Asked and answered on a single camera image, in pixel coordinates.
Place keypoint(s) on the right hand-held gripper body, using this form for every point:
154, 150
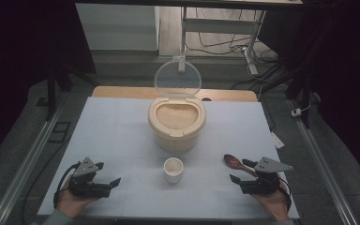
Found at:
268, 167

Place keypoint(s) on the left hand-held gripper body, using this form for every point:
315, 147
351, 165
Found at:
86, 168

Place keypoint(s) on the brown wooden spoon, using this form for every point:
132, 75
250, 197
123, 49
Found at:
232, 161

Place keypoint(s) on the white cup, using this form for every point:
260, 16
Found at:
172, 176

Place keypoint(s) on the beige rice container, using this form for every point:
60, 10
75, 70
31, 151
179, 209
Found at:
176, 142

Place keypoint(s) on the uncooked rice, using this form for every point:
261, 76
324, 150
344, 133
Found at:
176, 116

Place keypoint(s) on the person's right hand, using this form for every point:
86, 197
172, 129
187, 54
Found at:
276, 203

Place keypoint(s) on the person's left hand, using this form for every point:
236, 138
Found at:
70, 204

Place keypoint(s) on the white paper tag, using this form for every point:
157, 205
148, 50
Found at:
277, 140

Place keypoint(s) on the white table mat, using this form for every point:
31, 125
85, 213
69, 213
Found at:
112, 131

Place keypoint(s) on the small white adapter box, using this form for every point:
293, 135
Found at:
296, 112

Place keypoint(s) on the black stand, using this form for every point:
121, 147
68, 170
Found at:
306, 93
51, 93

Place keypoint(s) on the clear round container lid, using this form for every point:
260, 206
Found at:
177, 78

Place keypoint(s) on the white panel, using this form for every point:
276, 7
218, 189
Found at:
115, 28

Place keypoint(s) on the metal floor rail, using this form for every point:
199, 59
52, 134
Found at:
322, 165
28, 165

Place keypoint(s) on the white desk frame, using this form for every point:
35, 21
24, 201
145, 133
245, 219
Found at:
218, 25

